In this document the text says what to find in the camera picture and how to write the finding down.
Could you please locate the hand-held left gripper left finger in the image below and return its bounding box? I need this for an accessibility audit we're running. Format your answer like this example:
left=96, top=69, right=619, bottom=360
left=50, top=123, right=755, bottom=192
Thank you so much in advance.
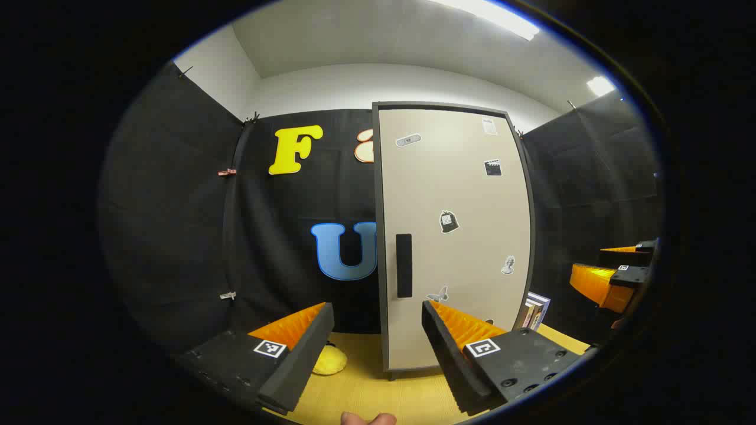
left=177, top=302, right=335, bottom=415

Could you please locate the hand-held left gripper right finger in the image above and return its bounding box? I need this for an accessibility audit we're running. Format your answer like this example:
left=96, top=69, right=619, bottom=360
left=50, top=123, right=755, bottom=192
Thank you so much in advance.
left=421, top=300, right=585, bottom=417

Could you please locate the grey cabinet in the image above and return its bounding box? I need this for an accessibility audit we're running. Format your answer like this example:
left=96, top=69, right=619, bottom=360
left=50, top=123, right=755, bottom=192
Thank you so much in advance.
left=371, top=102, right=537, bottom=381

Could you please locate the yellow soft toy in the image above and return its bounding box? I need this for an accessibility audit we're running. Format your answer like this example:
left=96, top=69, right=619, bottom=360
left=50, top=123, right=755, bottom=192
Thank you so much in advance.
left=312, top=345, right=348, bottom=376

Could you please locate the small ceiling light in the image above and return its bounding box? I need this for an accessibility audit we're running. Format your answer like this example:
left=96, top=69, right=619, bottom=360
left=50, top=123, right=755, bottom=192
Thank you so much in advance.
left=586, top=76, right=617, bottom=98

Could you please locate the black backdrop cloth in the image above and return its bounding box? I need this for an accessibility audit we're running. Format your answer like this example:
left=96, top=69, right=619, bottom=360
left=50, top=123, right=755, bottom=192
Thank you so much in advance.
left=97, top=62, right=665, bottom=355

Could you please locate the black door handle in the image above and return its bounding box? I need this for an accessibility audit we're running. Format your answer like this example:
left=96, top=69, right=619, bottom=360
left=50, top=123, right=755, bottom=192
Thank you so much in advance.
left=396, top=234, right=413, bottom=298

